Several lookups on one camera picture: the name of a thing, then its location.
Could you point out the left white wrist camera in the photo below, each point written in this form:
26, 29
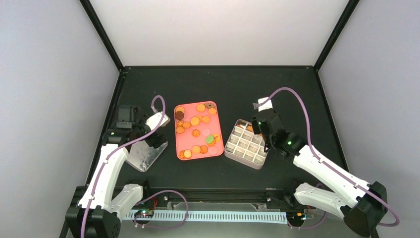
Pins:
157, 120

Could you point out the pink cookie tray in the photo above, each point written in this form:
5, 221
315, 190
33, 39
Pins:
191, 140

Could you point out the right base circuit board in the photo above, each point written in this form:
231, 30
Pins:
298, 216

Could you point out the white divided cookie tin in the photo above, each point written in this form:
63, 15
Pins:
244, 146

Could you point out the brown flower jam cookie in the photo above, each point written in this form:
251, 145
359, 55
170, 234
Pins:
209, 105

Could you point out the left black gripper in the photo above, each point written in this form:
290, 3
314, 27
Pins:
155, 140

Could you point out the white slotted cable duct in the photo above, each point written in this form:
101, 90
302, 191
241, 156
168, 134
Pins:
215, 216

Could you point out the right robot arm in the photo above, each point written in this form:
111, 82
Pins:
360, 204

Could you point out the orange flower cookie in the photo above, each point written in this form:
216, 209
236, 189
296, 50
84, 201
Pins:
212, 111

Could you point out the left base circuit board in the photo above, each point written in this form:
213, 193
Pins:
144, 214

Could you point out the clear plastic tin lid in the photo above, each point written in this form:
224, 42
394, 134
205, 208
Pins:
141, 156

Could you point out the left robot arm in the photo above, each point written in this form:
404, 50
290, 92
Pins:
98, 214

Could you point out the dark chocolate round cookie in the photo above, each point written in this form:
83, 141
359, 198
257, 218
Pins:
179, 115

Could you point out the base circuit board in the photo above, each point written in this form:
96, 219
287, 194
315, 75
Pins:
298, 216
144, 214

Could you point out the round orange cracker cookie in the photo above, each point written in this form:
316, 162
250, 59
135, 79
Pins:
201, 108

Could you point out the pink round cookie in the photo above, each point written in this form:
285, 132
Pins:
212, 150

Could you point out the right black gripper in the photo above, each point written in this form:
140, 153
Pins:
254, 126

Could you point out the green round cookie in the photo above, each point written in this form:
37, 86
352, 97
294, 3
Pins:
209, 139

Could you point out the large round sandwich cookie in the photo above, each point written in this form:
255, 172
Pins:
194, 121

